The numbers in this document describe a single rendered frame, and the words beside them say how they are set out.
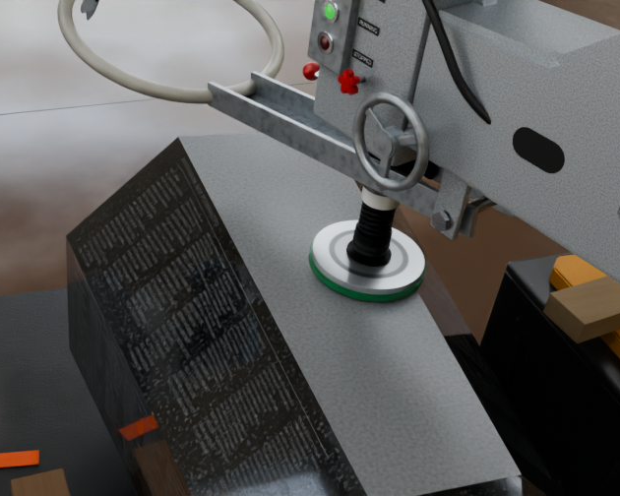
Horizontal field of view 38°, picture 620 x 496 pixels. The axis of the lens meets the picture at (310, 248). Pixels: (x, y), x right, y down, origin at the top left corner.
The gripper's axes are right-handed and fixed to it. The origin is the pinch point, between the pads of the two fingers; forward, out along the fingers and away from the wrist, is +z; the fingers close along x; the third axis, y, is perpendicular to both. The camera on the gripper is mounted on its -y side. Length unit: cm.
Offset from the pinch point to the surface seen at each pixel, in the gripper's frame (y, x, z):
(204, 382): 67, 66, 12
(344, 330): 54, 84, -3
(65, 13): 14.0, 4.7, -7.8
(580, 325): 27, 124, -3
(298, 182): 14, 62, 6
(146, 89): 23.7, 28.8, -6.8
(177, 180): 22.4, 38.9, 13.1
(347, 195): 13, 73, 4
